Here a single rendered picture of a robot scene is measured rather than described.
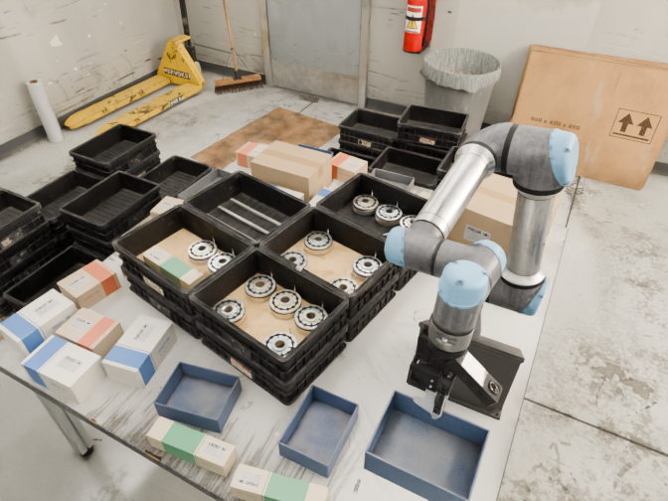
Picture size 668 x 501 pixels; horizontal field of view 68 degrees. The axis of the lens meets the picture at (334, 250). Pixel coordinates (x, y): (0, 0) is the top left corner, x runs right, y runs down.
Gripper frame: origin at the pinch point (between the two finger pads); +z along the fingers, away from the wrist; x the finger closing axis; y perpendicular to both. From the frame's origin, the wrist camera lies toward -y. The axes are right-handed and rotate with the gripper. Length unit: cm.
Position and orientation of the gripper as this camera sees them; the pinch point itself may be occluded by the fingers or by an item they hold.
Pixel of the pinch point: (438, 414)
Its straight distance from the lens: 107.6
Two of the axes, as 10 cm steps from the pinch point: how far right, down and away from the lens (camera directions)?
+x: -4.8, 4.8, -7.3
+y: -8.8, -3.2, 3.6
